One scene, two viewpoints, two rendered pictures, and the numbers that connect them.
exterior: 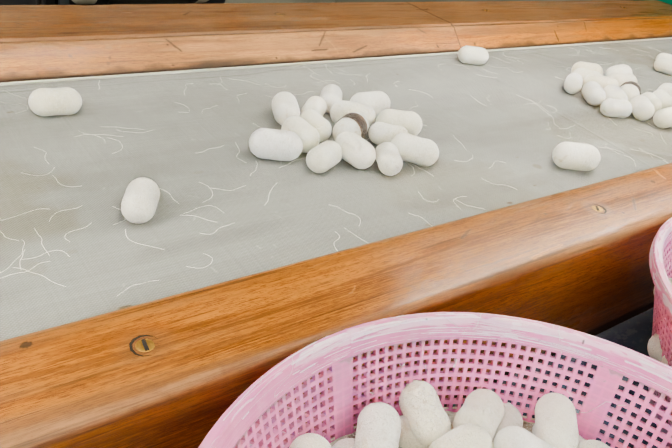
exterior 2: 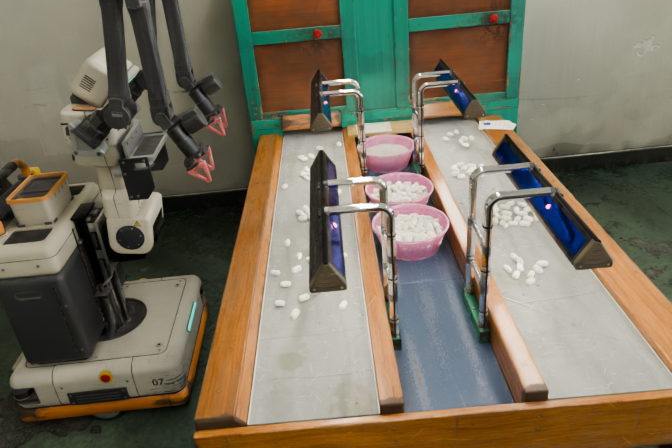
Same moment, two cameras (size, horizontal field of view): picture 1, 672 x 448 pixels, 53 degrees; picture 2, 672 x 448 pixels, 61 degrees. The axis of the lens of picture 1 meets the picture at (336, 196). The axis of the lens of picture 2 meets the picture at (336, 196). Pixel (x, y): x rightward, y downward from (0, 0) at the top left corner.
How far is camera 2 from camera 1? 1.76 m
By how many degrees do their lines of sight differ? 43
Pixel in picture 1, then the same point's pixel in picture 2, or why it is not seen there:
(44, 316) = (348, 249)
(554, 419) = not seen: hidden behind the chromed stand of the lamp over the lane
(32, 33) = (258, 239)
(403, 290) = (366, 220)
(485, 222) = not seen: hidden behind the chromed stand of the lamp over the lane
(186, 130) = (301, 232)
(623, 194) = (356, 193)
